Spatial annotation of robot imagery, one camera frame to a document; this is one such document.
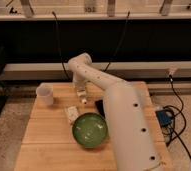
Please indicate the blue device on floor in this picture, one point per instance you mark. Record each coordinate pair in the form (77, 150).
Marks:
(164, 117)

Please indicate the white plastic bottle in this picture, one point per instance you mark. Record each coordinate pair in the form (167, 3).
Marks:
(83, 96)

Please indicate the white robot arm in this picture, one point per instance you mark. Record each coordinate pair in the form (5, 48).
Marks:
(132, 142)

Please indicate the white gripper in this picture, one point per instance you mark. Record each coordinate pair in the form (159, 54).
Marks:
(80, 87)

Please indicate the translucent plastic cup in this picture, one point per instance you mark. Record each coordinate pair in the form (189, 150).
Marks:
(44, 93)

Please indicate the green ceramic bowl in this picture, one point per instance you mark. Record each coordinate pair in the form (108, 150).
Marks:
(90, 130)

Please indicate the small white box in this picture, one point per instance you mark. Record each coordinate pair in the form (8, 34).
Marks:
(72, 114)

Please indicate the black rectangular block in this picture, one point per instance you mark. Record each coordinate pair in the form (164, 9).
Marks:
(99, 106)

